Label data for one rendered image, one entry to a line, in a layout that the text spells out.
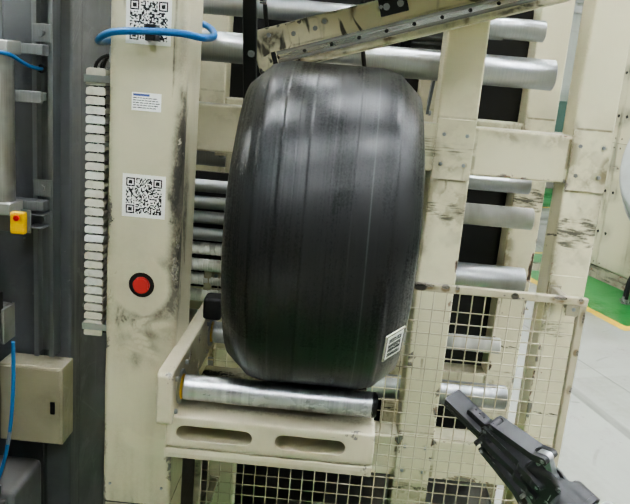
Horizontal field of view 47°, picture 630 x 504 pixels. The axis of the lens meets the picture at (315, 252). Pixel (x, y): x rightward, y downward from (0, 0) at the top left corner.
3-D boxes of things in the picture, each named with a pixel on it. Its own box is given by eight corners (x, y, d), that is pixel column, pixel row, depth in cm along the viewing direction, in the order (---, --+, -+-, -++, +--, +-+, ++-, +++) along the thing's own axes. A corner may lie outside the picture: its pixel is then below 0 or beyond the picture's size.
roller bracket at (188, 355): (154, 425, 121) (156, 371, 119) (201, 341, 160) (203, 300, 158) (174, 427, 121) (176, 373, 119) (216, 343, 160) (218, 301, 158)
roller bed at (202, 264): (159, 300, 170) (163, 175, 162) (173, 283, 184) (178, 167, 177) (242, 308, 169) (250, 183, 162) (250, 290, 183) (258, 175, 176)
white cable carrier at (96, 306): (83, 334, 131) (85, 66, 120) (92, 325, 136) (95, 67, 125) (107, 336, 131) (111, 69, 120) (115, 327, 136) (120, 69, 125)
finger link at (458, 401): (478, 435, 102) (479, 432, 101) (443, 401, 106) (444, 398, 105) (493, 424, 103) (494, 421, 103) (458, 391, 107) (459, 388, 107)
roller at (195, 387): (177, 371, 124) (182, 374, 129) (173, 397, 123) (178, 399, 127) (379, 390, 124) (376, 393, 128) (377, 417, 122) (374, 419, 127)
